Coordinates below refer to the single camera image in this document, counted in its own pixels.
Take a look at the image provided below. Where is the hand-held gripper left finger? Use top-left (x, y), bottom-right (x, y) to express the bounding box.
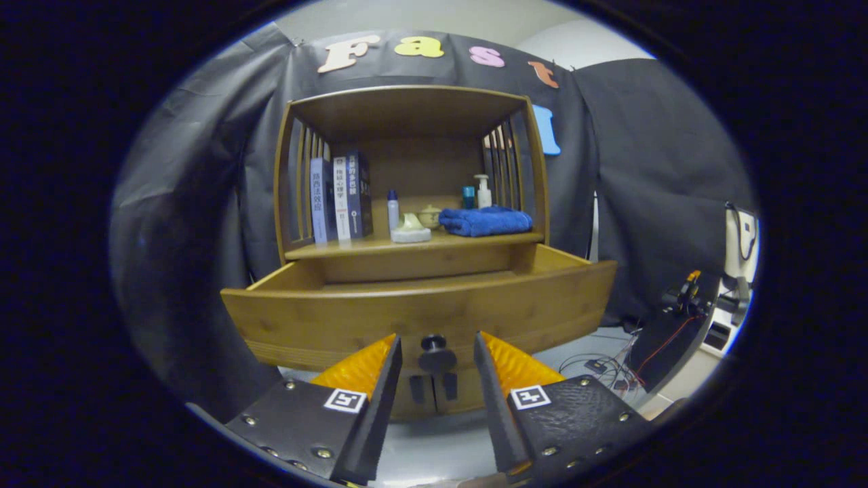
top-left (224, 333), bottom-right (403, 486)

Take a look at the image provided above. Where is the wooden countertop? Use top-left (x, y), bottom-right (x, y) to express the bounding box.
top-left (285, 227), bottom-right (546, 261)

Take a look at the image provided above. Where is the bundle of floor cables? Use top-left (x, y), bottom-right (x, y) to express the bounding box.
top-left (559, 329), bottom-right (644, 395)

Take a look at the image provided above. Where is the folded blue towel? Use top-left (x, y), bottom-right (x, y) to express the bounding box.
top-left (439, 205), bottom-right (534, 239)

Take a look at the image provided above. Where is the cream scrubber with white pad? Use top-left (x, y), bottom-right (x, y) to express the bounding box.
top-left (390, 213), bottom-right (433, 244)

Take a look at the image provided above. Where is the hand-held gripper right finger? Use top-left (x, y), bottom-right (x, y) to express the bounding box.
top-left (473, 331), bottom-right (652, 483)

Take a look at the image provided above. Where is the white device with black cable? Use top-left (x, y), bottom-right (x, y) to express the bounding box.
top-left (722, 202), bottom-right (760, 287)

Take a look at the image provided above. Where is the wooden cabinet door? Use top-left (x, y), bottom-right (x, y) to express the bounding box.
top-left (391, 369), bottom-right (438, 420)
top-left (435, 369), bottom-right (488, 415)

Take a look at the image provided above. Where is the white book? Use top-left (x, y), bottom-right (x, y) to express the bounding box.
top-left (332, 156), bottom-right (354, 242)

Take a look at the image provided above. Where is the light blue book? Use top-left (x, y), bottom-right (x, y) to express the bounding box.
top-left (310, 157), bottom-right (338, 244)

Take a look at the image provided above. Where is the orange and black tool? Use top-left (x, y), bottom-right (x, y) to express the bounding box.
top-left (661, 270), bottom-right (707, 321)

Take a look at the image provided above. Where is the wooden cabinet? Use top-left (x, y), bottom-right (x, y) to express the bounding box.
top-left (273, 85), bottom-right (551, 420)

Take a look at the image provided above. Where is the dark side table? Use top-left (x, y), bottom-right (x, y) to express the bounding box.
top-left (625, 271), bottom-right (725, 395)

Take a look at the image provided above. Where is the wooden drawer with black knob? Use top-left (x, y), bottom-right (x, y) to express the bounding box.
top-left (220, 243), bottom-right (618, 375)

